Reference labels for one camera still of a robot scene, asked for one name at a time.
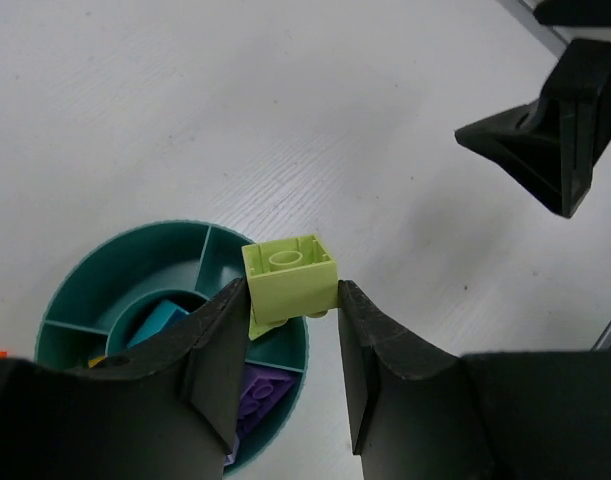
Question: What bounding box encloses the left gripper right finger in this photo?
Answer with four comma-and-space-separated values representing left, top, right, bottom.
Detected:
338, 281, 611, 479

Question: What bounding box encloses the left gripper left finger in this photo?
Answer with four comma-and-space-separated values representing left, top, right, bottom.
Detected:
0, 279, 250, 479

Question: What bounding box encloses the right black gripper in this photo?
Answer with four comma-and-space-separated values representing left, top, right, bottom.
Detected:
455, 1, 611, 218

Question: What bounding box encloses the yellow orange square lego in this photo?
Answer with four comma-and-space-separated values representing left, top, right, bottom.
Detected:
87, 355, 106, 368

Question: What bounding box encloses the dark purple long lego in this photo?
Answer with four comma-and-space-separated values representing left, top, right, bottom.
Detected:
236, 363, 296, 441

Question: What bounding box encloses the teal oval lego piece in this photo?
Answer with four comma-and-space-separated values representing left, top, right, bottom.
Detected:
127, 300, 189, 348

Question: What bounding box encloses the light green lego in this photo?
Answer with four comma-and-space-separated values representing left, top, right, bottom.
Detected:
242, 234, 339, 341

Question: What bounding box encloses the lavender square lego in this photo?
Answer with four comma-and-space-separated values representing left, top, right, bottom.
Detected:
224, 449, 238, 467

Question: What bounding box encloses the teal round divided container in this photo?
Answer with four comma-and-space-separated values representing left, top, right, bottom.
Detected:
34, 220, 309, 478

